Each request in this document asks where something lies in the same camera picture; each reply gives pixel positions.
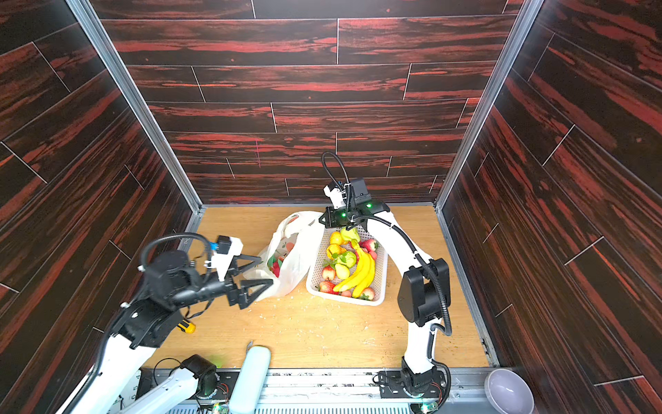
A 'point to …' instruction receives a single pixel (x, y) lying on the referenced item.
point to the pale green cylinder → (246, 396)
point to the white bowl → (508, 392)
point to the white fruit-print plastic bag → (290, 254)
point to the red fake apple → (328, 272)
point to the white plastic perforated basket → (315, 274)
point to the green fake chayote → (351, 235)
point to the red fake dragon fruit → (274, 264)
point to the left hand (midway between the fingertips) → (266, 271)
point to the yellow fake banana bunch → (363, 274)
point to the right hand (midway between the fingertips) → (325, 217)
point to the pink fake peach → (370, 246)
